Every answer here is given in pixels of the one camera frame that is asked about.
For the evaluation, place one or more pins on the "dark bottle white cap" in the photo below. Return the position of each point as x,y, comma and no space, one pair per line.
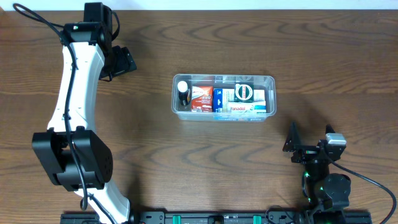
183,93

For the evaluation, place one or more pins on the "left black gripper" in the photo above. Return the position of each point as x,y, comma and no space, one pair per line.
123,62

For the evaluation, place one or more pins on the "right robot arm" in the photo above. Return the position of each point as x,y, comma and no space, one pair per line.
327,193

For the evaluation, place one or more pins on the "blue fever patch box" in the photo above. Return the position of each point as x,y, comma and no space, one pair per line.
222,96

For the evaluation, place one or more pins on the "red medicine box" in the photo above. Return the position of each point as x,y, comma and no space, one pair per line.
202,99

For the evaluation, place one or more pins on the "clear plastic container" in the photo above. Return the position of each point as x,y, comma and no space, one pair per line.
260,82

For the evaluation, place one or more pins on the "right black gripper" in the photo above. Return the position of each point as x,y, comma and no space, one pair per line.
310,150

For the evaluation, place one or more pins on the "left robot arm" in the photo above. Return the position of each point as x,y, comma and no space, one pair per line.
70,151

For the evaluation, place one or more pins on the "white Panadol box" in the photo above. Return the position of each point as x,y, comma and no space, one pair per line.
258,107

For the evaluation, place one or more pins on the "black mounting rail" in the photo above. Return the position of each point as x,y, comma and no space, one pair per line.
271,216

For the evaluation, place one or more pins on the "green round-logo box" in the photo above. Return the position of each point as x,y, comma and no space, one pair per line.
244,92

